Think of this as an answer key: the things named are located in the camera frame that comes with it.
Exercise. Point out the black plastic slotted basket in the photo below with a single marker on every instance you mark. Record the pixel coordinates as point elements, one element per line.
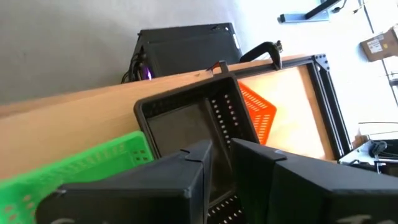
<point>180,124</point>

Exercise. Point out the green plastic slotted basket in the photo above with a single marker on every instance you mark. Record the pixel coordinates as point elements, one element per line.
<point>77,174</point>

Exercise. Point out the orange plastic slotted basket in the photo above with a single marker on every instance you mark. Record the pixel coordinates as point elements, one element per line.
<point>259,115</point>

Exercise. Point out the brown cardboard box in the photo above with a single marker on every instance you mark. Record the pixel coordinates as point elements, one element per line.
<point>381,45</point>

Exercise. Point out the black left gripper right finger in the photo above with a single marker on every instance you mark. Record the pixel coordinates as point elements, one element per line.
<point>311,202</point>

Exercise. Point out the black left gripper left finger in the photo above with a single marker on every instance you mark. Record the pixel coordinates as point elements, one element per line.
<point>124,205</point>

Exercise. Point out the black aluminium table frame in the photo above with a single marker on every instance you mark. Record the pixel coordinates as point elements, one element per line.
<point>331,109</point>

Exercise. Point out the grey stand foot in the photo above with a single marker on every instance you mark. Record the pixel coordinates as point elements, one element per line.
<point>298,17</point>

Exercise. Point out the black curved bracket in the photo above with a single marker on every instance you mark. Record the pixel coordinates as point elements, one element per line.
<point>261,48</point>

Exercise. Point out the black computer tower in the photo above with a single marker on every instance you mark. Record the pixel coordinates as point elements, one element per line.
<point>192,49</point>

